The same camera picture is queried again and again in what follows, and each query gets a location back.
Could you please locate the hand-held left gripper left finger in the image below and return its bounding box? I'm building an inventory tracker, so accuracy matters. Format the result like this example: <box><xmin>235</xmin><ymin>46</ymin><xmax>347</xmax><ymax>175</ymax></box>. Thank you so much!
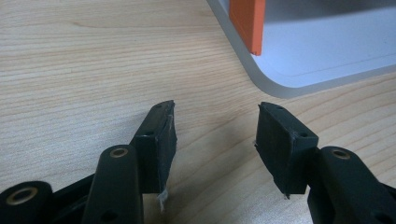
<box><xmin>129</xmin><ymin>99</ymin><xmax>178</xmax><ymax>195</ymax></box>

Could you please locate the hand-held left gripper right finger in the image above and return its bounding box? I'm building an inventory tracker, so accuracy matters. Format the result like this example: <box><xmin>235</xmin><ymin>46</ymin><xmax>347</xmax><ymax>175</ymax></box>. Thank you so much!
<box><xmin>254</xmin><ymin>101</ymin><xmax>319</xmax><ymax>197</ymax></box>

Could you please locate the white two-tier shoe rack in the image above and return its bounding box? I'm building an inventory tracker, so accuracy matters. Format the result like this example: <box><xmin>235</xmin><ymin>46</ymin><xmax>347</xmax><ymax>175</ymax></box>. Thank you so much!
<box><xmin>206</xmin><ymin>0</ymin><xmax>396</xmax><ymax>100</ymax></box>

